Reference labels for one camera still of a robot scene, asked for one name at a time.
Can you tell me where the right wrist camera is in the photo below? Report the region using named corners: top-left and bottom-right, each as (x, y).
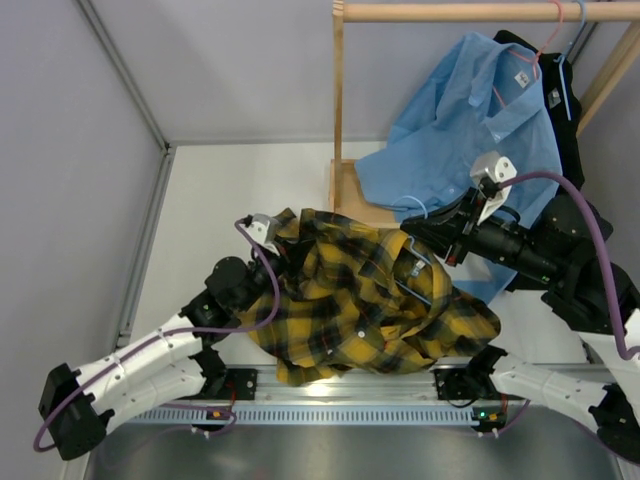
top-left (470, 151), bottom-right (517, 225)

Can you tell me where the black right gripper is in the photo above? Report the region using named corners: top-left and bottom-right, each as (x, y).
top-left (402, 189), bottom-right (563, 285)

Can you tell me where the black garment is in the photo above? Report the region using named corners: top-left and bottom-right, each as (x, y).
top-left (492, 29), bottom-right (616, 294)

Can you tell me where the aluminium mounting rail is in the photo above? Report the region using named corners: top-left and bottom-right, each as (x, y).
top-left (127, 363), bottom-right (624, 404)

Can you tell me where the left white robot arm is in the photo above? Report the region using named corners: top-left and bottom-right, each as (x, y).
top-left (34, 241), bottom-right (311, 461)

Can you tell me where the slotted cable duct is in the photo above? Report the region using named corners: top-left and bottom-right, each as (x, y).
top-left (134, 403), bottom-right (506, 426)

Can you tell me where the light blue shirt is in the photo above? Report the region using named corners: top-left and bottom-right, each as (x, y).
top-left (355, 32), bottom-right (564, 304)

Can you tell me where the pink wire hanger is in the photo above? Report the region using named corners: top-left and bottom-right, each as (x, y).
top-left (494, 1), bottom-right (567, 109)

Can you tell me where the light blue wire hanger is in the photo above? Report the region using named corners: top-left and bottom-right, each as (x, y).
top-left (392, 195), bottom-right (431, 306)

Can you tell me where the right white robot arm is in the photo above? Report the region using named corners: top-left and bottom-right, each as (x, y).
top-left (401, 190), bottom-right (639, 463)

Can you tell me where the yellow plaid flannel shirt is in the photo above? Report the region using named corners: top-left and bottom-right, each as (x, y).
top-left (249, 208), bottom-right (501, 386)

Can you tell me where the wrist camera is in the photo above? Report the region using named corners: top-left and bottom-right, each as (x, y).
top-left (470, 151), bottom-right (517, 225)
top-left (243, 214), bottom-right (280, 256)

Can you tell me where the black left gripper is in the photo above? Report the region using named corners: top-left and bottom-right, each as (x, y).
top-left (236, 234), bottom-right (315, 312)

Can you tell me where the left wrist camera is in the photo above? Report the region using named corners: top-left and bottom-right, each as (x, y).
top-left (243, 214), bottom-right (280, 256)

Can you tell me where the wooden clothes rack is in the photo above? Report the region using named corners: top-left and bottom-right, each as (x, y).
top-left (328, 0), bottom-right (640, 226)

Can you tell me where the aluminium frame post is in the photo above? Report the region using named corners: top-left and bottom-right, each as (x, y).
top-left (74, 0), bottom-right (175, 154)

